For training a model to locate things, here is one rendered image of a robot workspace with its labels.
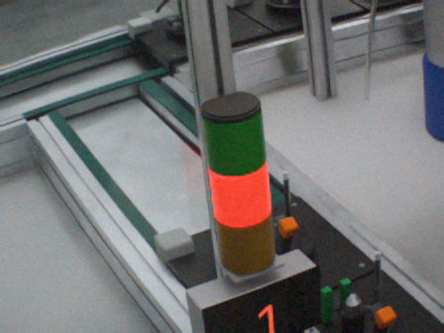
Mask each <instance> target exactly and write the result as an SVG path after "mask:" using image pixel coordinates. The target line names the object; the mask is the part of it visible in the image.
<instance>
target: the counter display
mask: <svg viewBox="0 0 444 333"><path fill-rule="evenodd" d="M282 286H286V287H287V304H288V312H289V314H288V321H289V329H290V331H289V333H299V332H301V331H305V330H307V329H310V328H311V327H314V326H317V325H319V324H322V318H321V309H322V307H321V297H320V295H321V286H320V268H319V267H318V266H315V267H313V268H311V269H309V270H306V271H304V272H302V273H298V274H295V275H293V276H291V277H288V278H283V279H281V280H279V281H276V282H275V283H271V284H268V285H266V286H264V287H261V288H259V289H255V290H252V291H251V292H248V293H244V294H241V295H240V296H237V297H235V298H230V299H228V300H226V301H224V302H220V303H217V304H215V305H210V306H209V307H206V308H204V309H201V314H202V319H203V325H204V330H205V333H243V321H242V315H241V308H240V303H241V302H243V301H247V300H250V299H252V298H254V297H256V296H260V295H263V294H265V293H267V292H270V291H274V290H275V289H278V288H280V287H282Z"/></svg>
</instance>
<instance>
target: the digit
mask: <svg viewBox="0 0 444 333"><path fill-rule="evenodd" d="M240 308H241V315H242V321H243V333H289V331H290V329H289V321H288V314H289V312H288V304H287V287H286V286H282V287H280V288H278V289H275V290H274V291H270V292H267V293H265V294H263V295H260V296H256V297H254V298H252V299H250V300H247V301H243V302H241V303H240Z"/></svg>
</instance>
